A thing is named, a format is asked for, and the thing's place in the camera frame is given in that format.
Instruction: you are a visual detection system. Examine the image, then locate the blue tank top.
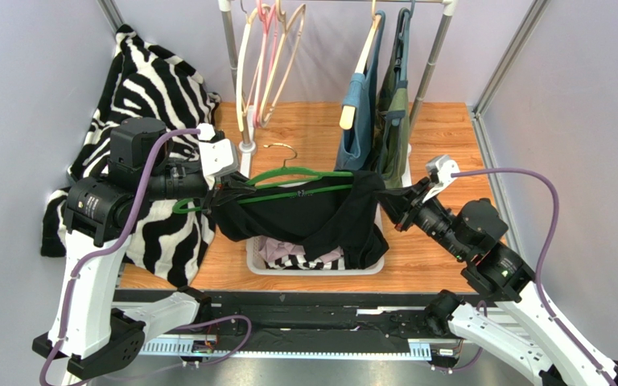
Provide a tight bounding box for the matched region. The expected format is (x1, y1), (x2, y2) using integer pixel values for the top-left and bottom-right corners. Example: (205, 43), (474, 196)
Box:
(335, 10), (386, 170)

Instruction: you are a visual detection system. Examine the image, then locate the mauve tank top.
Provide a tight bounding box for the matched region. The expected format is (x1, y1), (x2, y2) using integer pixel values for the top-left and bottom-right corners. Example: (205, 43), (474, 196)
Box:
(257, 236), (344, 263)

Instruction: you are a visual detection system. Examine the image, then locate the olive green tank top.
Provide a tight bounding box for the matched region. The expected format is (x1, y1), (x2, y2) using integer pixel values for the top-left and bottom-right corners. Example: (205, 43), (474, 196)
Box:
(374, 7), (413, 190)

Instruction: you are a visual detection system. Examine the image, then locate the wooden hanger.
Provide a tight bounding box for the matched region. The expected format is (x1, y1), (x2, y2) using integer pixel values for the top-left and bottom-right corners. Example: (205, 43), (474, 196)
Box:
(339, 0), (381, 130)
(259, 1), (307, 128)

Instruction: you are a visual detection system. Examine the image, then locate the cream plastic hanger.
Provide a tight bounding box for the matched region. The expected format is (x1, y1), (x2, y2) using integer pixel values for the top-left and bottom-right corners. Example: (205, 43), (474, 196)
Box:
(235, 1), (266, 138)

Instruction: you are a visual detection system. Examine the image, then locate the pink plastic hanger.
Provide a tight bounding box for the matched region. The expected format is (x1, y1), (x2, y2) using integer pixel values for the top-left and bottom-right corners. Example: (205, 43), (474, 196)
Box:
(248, 1), (278, 129)

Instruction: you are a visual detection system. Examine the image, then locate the teal plastic hanger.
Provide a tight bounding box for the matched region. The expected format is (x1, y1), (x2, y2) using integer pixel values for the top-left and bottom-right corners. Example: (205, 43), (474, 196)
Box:
(393, 0), (416, 88)

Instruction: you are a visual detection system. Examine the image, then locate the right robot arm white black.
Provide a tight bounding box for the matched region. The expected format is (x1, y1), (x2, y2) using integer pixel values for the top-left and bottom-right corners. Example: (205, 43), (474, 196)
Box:
(376, 178), (618, 385)

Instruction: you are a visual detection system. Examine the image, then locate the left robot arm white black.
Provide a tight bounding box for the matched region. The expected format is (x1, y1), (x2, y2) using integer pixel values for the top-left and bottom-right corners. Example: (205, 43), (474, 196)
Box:
(32, 117), (240, 385)

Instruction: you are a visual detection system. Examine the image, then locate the white plastic laundry basket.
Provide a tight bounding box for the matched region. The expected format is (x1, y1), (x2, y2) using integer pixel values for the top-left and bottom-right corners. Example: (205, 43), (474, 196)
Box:
(245, 182), (386, 277)

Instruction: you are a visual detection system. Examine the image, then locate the zebra striped blanket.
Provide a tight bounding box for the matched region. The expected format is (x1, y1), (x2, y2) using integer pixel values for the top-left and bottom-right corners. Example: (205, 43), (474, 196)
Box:
(67, 24), (220, 287)

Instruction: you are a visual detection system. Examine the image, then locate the metal clothes rack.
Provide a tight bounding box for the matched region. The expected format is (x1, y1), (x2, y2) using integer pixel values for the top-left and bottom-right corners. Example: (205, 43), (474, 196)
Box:
(217, 0), (460, 197)

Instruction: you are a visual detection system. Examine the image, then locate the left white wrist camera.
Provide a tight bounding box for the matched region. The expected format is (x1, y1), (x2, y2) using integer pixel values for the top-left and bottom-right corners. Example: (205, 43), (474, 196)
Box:
(196, 123), (240, 190)

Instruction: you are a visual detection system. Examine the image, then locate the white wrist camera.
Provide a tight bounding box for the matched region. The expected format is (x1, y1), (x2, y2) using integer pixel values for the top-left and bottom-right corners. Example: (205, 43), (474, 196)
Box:
(423, 154), (461, 202)
(196, 123), (240, 190)

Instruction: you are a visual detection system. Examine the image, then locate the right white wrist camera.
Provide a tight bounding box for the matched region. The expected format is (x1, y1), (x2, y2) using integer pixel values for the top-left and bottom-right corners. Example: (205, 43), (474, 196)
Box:
(423, 154), (461, 202)

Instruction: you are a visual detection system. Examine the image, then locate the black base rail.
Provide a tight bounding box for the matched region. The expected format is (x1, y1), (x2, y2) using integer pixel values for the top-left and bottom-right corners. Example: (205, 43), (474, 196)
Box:
(134, 291), (472, 365)

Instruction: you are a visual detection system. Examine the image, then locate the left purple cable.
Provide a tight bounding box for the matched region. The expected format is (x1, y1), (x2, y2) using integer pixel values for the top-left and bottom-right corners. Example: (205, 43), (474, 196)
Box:
(38, 127), (252, 386)

